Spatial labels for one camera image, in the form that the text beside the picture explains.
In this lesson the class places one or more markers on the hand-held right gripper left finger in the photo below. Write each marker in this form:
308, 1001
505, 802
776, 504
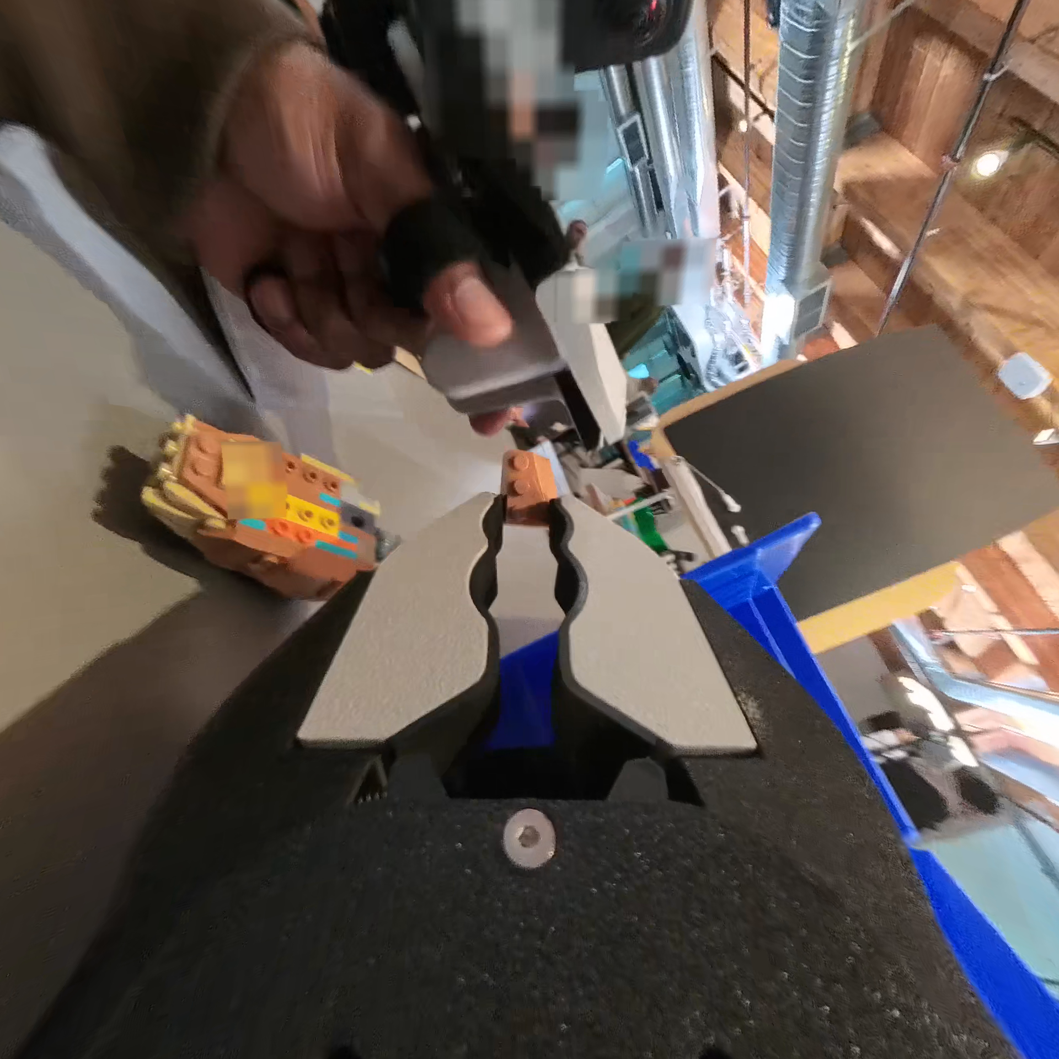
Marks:
414, 645

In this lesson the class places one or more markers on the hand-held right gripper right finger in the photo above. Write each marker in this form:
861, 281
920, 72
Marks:
645, 662

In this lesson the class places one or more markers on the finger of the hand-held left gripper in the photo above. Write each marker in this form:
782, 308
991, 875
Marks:
600, 372
505, 368

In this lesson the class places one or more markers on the small orange toy brick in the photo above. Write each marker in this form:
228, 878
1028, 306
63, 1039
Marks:
529, 488

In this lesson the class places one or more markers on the blue plastic bin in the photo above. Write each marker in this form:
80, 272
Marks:
744, 571

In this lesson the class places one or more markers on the orange toy brick model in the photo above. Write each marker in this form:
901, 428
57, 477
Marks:
273, 550

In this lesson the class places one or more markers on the person's left forearm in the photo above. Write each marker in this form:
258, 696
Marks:
99, 83

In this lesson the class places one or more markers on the person's left hand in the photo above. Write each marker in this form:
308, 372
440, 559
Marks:
314, 165

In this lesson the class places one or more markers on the black divider panel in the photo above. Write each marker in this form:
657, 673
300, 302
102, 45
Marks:
869, 463

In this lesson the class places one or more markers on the silver ventilation duct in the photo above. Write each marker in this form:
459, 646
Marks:
807, 165

